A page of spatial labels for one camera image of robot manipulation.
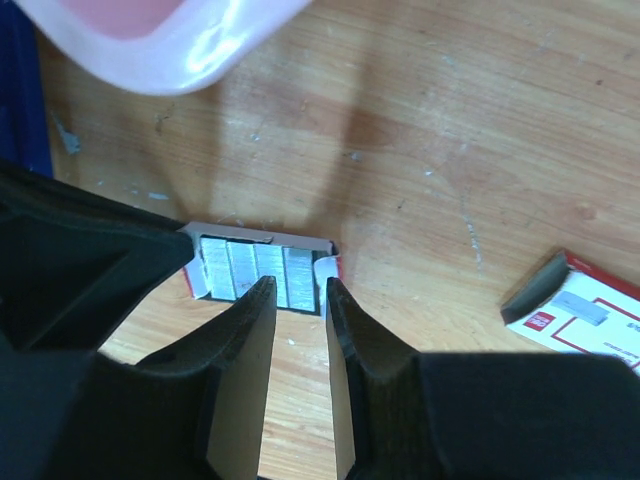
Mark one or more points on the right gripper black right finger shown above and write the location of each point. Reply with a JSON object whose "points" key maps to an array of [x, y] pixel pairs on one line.
{"points": [[399, 413]]}

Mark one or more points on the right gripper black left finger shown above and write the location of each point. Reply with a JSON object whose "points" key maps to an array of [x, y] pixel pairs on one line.
{"points": [[191, 410]]}

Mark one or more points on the silver staple strips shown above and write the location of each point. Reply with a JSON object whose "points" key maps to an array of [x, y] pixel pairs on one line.
{"points": [[228, 261]]}

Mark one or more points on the red staple box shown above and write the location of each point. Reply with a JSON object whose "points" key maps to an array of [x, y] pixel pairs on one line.
{"points": [[571, 305]]}

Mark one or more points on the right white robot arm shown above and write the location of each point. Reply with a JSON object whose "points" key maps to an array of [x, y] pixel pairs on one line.
{"points": [[74, 265]]}

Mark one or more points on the pink plastic basket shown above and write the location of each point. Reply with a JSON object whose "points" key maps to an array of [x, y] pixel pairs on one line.
{"points": [[159, 48]]}

